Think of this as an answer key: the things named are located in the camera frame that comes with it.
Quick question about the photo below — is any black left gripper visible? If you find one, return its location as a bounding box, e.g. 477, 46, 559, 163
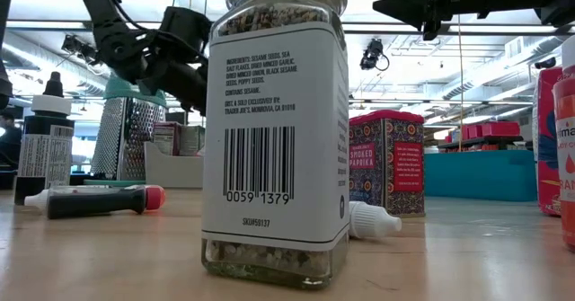
134, 35, 208, 113

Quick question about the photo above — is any pink carton box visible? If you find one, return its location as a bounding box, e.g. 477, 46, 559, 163
152, 120, 182, 157

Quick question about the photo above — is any green carton box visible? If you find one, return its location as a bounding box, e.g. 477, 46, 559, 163
179, 124, 207, 157

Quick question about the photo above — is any box grater teal handle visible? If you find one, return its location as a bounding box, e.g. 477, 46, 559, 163
83, 74, 168, 188

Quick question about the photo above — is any white lid seasoning jar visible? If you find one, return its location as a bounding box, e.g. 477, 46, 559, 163
200, 0, 350, 292

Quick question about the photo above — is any black food colouring bottle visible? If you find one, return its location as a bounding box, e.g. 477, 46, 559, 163
13, 70, 76, 206

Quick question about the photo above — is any red lid paprika tin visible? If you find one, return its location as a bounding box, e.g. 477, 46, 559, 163
348, 109, 426, 218

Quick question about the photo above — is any red carton box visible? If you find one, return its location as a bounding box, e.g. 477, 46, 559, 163
532, 66, 565, 217

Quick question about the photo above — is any blue plastic tray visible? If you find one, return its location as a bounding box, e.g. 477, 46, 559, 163
423, 150, 538, 203

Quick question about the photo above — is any orange food colouring bottle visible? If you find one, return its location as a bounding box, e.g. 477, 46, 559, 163
552, 35, 575, 253

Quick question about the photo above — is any grey plastic bin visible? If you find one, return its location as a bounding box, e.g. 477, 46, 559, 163
144, 141, 206, 190

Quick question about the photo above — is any black ceiling device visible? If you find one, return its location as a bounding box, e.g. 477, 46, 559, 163
61, 33, 98, 66

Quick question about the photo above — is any small black bottle red cap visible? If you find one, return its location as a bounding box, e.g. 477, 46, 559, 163
46, 184, 166, 220

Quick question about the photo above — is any small dropper bottle white cap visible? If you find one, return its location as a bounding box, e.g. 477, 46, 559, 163
348, 200, 403, 240

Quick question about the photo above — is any black overhead camera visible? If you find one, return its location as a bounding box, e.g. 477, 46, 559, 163
358, 38, 390, 72

